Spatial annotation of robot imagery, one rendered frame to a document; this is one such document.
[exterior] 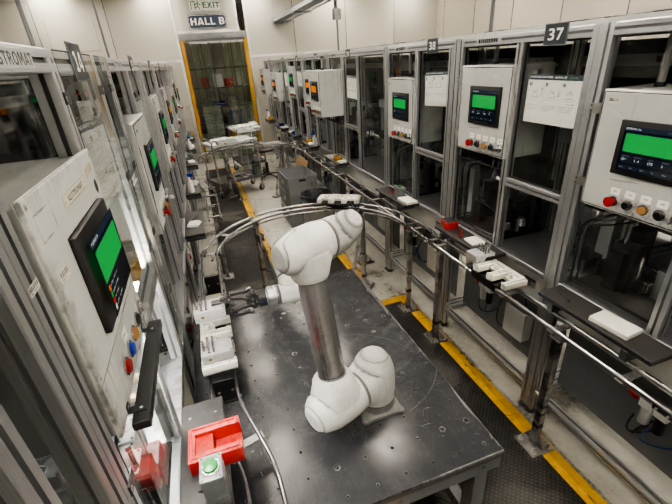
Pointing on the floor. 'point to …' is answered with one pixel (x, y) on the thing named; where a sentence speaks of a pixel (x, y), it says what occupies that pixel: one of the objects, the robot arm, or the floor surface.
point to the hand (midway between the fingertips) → (220, 307)
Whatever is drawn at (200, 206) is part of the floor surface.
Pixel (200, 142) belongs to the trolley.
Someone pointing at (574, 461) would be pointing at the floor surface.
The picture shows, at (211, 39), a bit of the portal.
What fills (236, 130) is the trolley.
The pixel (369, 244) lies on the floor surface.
